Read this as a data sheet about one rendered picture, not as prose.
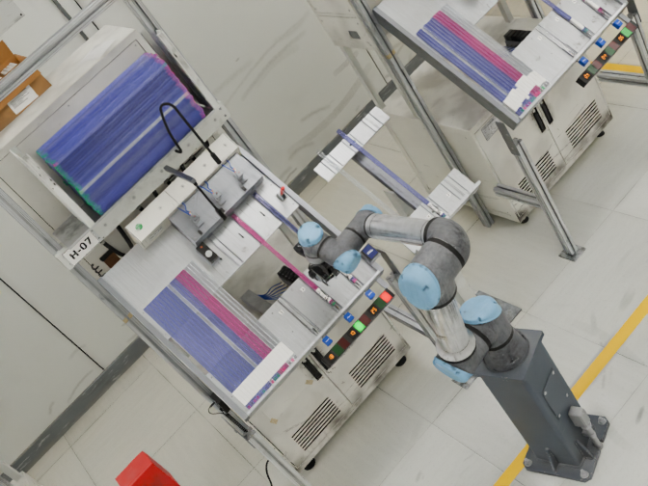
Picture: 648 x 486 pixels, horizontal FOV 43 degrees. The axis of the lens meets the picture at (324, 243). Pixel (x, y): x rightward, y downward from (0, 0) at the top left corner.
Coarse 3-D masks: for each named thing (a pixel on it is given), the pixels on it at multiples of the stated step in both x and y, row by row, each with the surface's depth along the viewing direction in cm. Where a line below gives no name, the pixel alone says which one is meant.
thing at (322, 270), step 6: (312, 264) 252; (318, 264) 252; (324, 264) 251; (312, 270) 258; (318, 270) 257; (324, 270) 254; (330, 270) 256; (336, 270) 258; (324, 276) 258; (330, 276) 260; (336, 276) 261; (324, 282) 260
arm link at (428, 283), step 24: (432, 240) 208; (408, 264) 207; (432, 264) 204; (456, 264) 206; (408, 288) 207; (432, 288) 202; (456, 288) 212; (432, 312) 215; (456, 312) 219; (456, 336) 224; (456, 360) 231; (480, 360) 238
